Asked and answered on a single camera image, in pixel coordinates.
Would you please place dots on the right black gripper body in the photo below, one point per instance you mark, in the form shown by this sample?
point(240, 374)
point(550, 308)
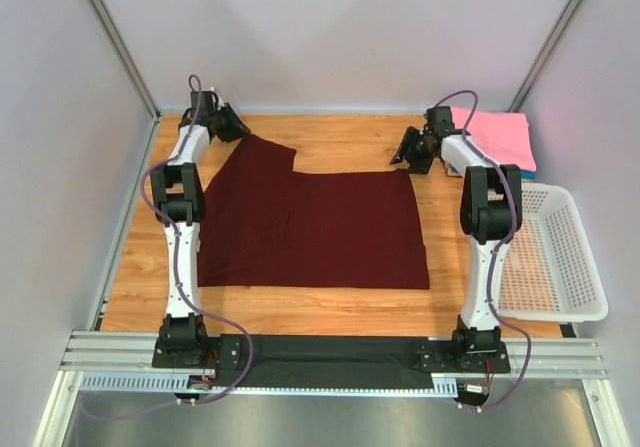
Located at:
point(410, 146)

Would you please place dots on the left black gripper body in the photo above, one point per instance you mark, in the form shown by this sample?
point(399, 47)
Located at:
point(229, 123)

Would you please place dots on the maroon t-shirt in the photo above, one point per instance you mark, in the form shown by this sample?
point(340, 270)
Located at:
point(269, 225)

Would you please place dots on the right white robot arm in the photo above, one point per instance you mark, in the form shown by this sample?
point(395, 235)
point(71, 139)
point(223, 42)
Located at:
point(490, 215)

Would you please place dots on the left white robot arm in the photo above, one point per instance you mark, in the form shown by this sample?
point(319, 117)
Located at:
point(178, 203)

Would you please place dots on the pink folded t-shirt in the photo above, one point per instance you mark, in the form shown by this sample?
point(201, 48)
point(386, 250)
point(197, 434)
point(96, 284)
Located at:
point(504, 137)

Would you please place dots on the white plastic basket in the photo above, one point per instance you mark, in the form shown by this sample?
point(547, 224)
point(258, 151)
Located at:
point(550, 273)

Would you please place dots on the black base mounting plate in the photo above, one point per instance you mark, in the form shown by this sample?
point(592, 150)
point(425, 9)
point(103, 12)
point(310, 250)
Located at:
point(333, 362)

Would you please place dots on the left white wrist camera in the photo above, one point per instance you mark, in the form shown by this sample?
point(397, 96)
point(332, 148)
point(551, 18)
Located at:
point(218, 101)

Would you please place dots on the left aluminium frame post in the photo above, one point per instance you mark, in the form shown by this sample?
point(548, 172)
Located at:
point(114, 37)

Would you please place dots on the aluminium frame post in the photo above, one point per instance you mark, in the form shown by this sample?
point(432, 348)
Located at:
point(546, 52)
point(114, 37)

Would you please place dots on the right aluminium frame post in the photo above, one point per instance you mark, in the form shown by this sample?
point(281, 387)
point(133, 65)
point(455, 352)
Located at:
point(546, 52)

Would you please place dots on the aluminium slotted cable rail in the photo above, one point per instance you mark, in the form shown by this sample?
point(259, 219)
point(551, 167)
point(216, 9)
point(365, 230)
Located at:
point(112, 361)

